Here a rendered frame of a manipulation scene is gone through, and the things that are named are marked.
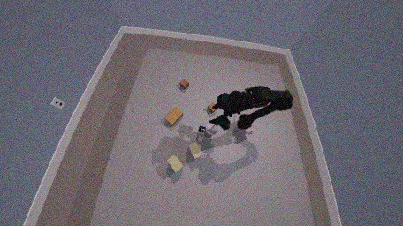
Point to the beige block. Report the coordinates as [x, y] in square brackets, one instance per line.
[175, 163]
[194, 150]

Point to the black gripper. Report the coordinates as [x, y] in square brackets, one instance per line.
[223, 120]

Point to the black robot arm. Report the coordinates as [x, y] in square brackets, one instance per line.
[280, 101]

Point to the orange rectangular block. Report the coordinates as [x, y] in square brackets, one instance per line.
[174, 116]

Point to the brown cube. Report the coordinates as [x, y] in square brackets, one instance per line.
[184, 84]
[210, 107]

